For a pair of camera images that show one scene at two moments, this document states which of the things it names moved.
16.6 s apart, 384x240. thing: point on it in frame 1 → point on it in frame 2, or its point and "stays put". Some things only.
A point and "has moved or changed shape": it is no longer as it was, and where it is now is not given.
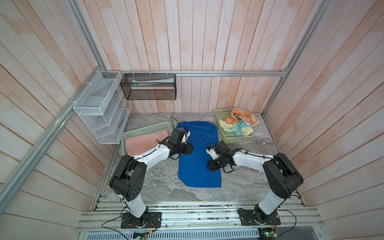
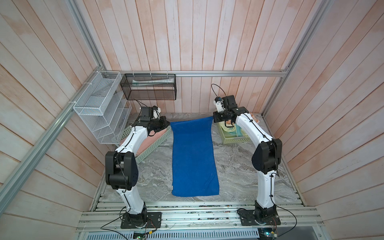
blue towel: [192, 168] has moved or changed shape
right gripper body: [216, 163] → [220, 116]
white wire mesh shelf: [104, 107] stays put
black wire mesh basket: [149, 86] stays put
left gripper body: [182, 148] → [158, 124]
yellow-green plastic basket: [223, 113] stays put
